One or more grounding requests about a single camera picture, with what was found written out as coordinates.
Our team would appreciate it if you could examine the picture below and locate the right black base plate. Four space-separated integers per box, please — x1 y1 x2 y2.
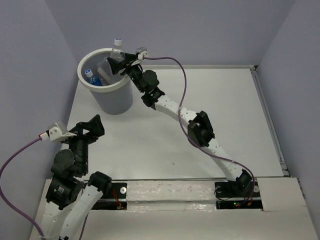
214 181 263 210

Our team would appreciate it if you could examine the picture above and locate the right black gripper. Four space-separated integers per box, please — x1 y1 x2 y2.
106 51 145 93

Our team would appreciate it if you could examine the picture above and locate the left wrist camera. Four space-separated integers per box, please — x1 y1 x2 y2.
38 121 76 142

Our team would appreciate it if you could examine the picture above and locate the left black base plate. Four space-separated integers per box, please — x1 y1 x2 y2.
92 181 128 211

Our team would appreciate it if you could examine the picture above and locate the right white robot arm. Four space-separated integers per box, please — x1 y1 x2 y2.
107 51 255 199

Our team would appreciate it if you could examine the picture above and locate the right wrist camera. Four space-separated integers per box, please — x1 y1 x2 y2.
134 47 149 64

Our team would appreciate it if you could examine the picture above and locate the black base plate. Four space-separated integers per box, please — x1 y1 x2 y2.
214 181 263 210
92 181 128 211

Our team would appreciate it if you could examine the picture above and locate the white cylindrical plastic bin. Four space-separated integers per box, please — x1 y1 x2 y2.
77 48 133 115

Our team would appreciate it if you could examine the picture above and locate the large square clear bottle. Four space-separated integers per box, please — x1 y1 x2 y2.
97 58 118 85

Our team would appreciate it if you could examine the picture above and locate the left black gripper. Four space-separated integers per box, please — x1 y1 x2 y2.
64 113 106 173

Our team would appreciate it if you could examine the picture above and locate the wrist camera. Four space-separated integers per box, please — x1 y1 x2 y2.
38 121 76 142
134 47 149 64

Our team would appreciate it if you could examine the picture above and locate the blue label Pocari bottle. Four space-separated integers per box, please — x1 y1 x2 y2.
84 69 103 87

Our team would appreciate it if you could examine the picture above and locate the purple cable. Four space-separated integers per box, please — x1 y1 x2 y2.
142 56 256 201
0 136 88 240

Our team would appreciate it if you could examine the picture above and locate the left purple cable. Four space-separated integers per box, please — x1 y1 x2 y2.
0 136 88 240

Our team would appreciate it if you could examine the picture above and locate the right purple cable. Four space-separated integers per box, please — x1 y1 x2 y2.
142 56 256 201

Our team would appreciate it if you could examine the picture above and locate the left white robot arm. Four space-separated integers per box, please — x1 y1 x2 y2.
40 114 112 240

